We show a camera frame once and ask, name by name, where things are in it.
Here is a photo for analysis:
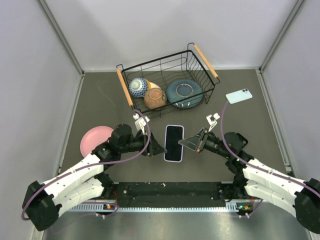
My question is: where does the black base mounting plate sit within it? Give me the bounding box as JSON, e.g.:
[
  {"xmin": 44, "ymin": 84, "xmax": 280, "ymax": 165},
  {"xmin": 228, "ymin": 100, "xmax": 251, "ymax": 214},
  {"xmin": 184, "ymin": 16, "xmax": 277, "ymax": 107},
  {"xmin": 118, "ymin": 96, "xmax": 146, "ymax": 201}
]
[{"xmin": 101, "ymin": 182, "xmax": 251, "ymax": 208}]

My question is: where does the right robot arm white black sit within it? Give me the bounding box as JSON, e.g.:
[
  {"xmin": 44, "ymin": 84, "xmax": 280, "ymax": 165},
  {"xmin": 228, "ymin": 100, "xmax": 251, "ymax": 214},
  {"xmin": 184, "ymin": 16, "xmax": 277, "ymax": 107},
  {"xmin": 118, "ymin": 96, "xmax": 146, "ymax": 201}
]
[{"xmin": 178, "ymin": 128, "xmax": 320, "ymax": 234}]

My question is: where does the blue white patterned bowl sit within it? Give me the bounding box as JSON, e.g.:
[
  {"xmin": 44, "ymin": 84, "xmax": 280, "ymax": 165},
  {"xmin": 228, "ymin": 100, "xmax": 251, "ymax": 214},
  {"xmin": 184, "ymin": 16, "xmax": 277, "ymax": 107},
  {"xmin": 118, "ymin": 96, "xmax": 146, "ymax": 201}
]
[{"xmin": 129, "ymin": 77, "xmax": 150, "ymax": 98}]

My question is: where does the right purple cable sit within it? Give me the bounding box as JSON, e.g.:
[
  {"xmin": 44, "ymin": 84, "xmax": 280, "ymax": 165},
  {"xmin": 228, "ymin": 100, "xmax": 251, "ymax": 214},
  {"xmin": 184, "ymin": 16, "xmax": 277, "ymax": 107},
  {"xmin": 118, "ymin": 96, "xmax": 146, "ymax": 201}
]
[{"xmin": 219, "ymin": 101, "xmax": 311, "ymax": 218}]

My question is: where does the light blue smartphone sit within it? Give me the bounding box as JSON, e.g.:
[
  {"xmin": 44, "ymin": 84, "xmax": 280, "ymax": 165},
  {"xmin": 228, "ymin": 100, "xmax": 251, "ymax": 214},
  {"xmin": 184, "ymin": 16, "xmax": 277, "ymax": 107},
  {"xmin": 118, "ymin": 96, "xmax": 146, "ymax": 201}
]
[{"xmin": 225, "ymin": 88, "xmax": 253, "ymax": 104}]

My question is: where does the pink plate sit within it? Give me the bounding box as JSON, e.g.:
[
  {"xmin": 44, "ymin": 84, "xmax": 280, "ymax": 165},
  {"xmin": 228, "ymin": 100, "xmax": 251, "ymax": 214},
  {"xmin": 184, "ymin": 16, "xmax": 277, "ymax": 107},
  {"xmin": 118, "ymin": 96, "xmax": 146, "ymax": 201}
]
[{"xmin": 80, "ymin": 126, "xmax": 114, "ymax": 157}]

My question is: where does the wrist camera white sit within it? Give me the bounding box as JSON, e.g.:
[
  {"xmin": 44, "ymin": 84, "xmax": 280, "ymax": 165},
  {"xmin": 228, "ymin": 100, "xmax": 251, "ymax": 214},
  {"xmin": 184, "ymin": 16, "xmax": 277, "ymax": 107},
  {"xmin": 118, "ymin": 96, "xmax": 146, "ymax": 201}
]
[
  {"xmin": 133, "ymin": 112, "xmax": 150, "ymax": 135},
  {"xmin": 206, "ymin": 112, "xmax": 220, "ymax": 132}
]

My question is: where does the brown ceramic bowl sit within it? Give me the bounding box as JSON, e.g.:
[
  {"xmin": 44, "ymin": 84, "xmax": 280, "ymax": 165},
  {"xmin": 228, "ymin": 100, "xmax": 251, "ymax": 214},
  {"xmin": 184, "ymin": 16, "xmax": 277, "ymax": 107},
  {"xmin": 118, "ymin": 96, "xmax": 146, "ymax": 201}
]
[{"xmin": 144, "ymin": 87, "xmax": 167, "ymax": 110}]

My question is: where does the aluminium frame rail front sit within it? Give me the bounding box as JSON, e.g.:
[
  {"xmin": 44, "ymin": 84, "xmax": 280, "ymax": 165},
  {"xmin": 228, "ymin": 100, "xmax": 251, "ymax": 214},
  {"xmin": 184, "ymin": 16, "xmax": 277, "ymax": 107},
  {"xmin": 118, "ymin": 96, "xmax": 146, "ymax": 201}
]
[{"xmin": 39, "ymin": 181, "xmax": 311, "ymax": 213}]

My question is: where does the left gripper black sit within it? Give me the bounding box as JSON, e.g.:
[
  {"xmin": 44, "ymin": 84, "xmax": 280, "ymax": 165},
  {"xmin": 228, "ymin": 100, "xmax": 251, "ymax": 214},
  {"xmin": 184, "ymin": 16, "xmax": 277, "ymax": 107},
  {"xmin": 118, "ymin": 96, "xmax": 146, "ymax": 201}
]
[{"xmin": 119, "ymin": 129, "xmax": 167, "ymax": 157}]

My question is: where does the teal ceramic plate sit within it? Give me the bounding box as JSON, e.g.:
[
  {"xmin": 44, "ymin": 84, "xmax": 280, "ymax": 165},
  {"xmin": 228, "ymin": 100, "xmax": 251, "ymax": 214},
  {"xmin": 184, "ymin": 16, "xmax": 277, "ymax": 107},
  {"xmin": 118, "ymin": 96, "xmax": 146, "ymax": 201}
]
[{"xmin": 166, "ymin": 79, "xmax": 204, "ymax": 109}]

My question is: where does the black phone case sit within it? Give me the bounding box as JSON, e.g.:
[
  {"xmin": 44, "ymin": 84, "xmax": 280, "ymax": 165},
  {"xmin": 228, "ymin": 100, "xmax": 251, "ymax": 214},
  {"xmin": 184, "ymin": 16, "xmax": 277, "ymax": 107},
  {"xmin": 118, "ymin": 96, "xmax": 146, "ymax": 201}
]
[{"xmin": 236, "ymin": 133, "xmax": 249, "ymax": 150}]

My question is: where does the black screen smartphone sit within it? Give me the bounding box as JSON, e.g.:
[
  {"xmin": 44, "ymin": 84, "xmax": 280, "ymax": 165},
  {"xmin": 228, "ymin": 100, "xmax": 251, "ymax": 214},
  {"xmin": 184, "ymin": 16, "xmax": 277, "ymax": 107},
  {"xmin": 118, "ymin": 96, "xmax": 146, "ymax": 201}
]
[{"xmin": 164, "ymin": 125, "xmax": 184, "ymax": 163}]

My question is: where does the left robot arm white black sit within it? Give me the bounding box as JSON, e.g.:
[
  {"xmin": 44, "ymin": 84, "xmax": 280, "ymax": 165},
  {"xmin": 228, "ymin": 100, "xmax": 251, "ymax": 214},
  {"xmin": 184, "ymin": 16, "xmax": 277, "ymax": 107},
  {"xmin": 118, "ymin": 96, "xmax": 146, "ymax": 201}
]
[{"xmin": 21, "ymin": 124, "xmax": 167, "ymax": 232}]

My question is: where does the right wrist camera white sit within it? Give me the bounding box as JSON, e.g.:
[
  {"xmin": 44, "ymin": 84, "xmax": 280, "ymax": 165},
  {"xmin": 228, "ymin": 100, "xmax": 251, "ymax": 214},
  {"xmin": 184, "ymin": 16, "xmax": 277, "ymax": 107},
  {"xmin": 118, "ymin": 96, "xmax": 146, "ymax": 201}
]
[{"xmin": 206, "ymin": 112, "xmax": 220, "ymax": 132}]

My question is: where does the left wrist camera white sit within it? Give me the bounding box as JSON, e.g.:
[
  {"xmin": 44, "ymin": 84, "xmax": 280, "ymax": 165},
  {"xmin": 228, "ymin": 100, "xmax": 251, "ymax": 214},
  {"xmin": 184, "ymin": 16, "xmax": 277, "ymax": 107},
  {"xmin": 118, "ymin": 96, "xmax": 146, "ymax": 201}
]
[{"xmin": 133, "ymin": 112, "xmax": 150, "ymax": 135}]

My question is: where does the yellow bowl in basket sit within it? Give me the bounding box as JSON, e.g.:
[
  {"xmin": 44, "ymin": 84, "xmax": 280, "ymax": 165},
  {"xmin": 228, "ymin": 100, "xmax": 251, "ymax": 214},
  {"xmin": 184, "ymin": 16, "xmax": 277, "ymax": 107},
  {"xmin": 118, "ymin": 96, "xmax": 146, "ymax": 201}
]
[{"xmin": 146, "ymin": 80, "xmax": 161, "ymax": 89}]

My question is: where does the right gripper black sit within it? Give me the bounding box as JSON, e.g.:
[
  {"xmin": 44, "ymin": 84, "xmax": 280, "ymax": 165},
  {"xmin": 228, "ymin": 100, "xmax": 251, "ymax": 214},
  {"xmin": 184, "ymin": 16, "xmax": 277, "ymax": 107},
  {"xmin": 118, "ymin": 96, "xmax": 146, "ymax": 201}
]
[{"xmin": 179, "ymin": 127, "xmax": 232, "ymax": 159}]

